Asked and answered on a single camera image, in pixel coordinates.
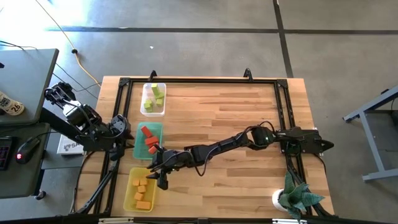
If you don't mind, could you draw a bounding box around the black aluminium table frame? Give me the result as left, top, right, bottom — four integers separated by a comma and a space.
70, 68, 335, 218

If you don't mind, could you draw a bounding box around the grey desk top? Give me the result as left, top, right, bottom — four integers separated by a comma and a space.
0, 48, 60, 126

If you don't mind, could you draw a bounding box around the white printed box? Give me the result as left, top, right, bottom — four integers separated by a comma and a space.
57, 134, 85, 156

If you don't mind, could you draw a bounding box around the teal plastic bin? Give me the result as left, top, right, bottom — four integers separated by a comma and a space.
132, 121, 164, 161

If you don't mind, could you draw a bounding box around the silver metal bracket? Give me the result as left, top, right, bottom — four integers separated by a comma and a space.
272, 218, 308, 224
98, 217, 134, 224

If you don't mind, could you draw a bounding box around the clear plastic bin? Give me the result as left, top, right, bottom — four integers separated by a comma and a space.
139, 82, 167, 118

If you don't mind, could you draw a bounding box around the yellow floor cable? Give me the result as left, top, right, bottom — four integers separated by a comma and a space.
34, 0, 103, 88

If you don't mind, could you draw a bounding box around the yellow plastic bin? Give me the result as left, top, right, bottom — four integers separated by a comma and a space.
123, 167, 158, 213

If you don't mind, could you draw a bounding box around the dark desk top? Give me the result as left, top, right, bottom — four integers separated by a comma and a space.
0, 122, 51, 200

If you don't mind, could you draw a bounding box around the snake plant in white pot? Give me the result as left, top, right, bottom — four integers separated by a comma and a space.
271, 170, 325, 222

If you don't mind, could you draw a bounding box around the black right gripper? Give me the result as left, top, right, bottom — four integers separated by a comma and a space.
146, 144, 195, 191

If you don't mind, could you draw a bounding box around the black floor cable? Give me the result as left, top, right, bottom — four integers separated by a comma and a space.
0, 39, 101, 100

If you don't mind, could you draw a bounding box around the black computer mouse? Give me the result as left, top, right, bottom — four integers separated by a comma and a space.
15, 136, 41, 165

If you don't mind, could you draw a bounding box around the black keyboard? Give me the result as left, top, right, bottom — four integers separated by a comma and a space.
0, 136, 13, 171

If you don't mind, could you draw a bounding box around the grey metal table frame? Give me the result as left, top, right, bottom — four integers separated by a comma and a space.
343, 84, 398, 183

